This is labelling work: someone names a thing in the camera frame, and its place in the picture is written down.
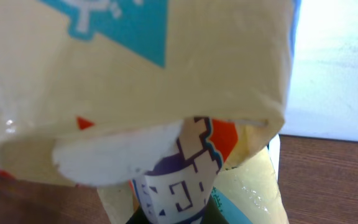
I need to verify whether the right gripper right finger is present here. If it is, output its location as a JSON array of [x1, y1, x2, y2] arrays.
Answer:
[[202, 195, 228, 224]]

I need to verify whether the cream chocolate chip bag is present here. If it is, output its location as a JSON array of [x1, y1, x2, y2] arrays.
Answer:
[[0, 0, 301, 223]]

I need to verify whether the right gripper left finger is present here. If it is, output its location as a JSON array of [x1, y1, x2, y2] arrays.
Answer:
[[126, 207, 150, 224]]

